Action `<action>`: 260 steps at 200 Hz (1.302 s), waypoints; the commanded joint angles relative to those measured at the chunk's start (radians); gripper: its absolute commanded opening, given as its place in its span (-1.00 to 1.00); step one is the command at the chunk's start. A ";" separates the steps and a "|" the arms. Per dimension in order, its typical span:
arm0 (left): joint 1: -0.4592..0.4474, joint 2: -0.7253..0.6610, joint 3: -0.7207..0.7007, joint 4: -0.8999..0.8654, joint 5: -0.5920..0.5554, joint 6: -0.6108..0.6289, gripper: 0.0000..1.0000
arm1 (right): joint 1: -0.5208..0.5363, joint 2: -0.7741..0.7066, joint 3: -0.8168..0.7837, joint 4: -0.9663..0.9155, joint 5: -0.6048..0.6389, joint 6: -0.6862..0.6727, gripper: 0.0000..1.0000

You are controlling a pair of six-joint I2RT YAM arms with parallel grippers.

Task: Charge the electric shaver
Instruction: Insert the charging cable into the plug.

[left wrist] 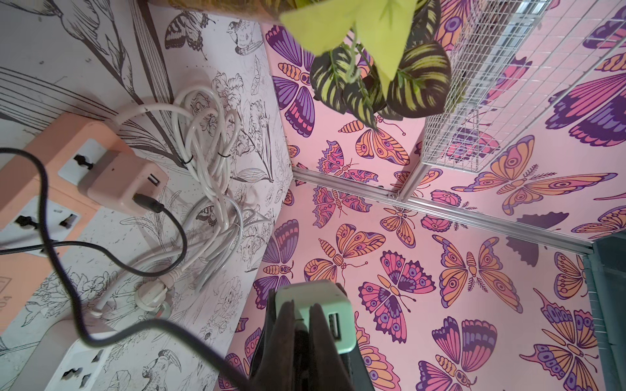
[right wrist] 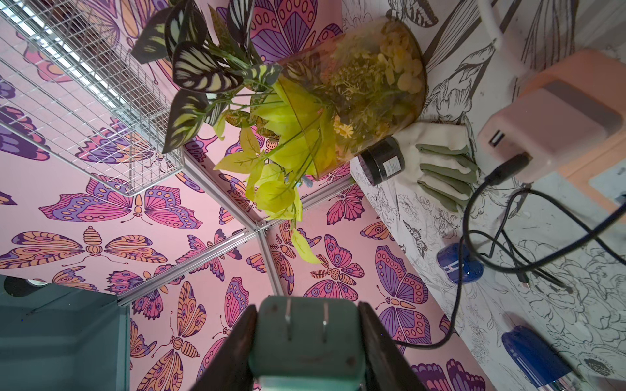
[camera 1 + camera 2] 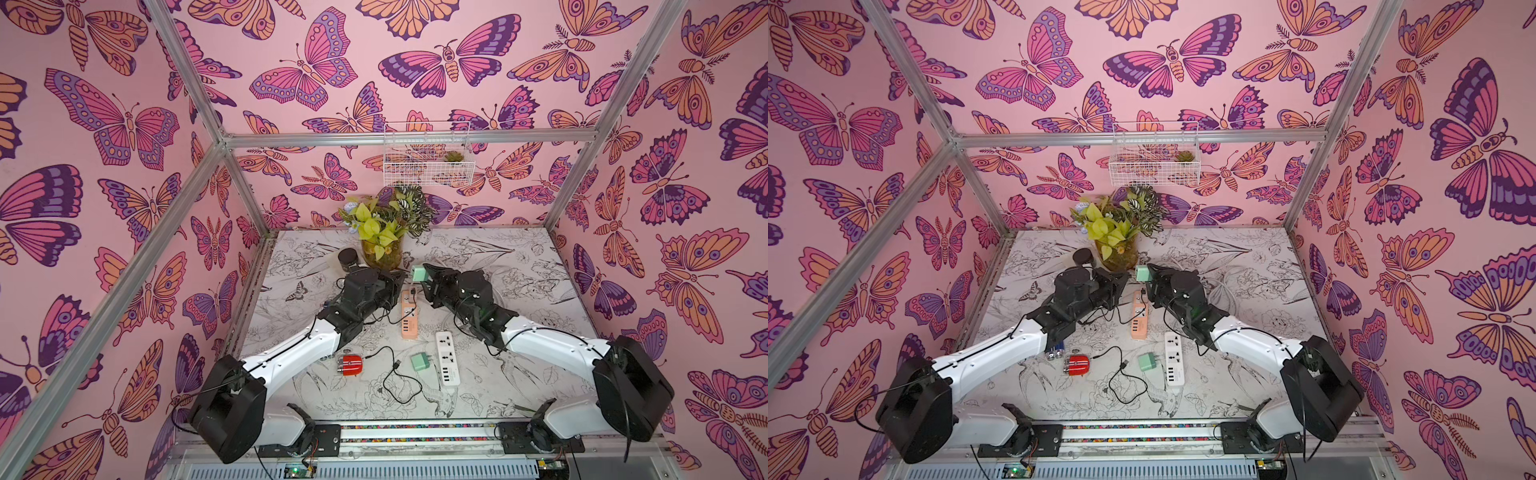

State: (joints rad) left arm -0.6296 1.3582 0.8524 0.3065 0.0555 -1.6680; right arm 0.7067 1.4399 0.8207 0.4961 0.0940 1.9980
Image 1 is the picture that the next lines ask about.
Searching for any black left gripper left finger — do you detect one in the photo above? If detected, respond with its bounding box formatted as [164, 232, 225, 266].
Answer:
[250, 301, 308, 390]

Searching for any pink USB charger adapter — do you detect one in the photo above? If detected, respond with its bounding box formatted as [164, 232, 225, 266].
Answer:
[78, 151, 169, 217]

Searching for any green power adapter cube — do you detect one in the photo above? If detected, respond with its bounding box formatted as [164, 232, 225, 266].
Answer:
[275, 279, 357, 355]

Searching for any potted green artificial plant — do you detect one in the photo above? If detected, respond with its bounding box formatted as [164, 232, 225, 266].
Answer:
[161, 1, 452, 123]

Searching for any white wire wall basket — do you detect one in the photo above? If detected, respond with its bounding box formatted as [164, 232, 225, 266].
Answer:
[421, 1, 625, 172]

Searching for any white power strip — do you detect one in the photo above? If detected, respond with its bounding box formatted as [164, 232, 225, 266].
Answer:
[11, 319, 112, 391]

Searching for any white coiled power cord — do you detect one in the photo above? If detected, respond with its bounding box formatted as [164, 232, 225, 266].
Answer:
[87, 85, 275, 314]

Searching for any white power plug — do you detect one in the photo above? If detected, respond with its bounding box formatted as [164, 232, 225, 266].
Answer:
[135, 280, 173, 319]

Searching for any black charging cable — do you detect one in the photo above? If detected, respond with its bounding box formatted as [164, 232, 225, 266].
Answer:
[0, 147, 250, 391]

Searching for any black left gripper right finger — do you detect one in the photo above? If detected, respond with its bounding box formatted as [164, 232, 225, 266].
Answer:
[308, 304, 372, 390]

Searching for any pink power strip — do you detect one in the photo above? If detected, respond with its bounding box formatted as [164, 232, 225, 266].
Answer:
[0, 113, 135, 333]

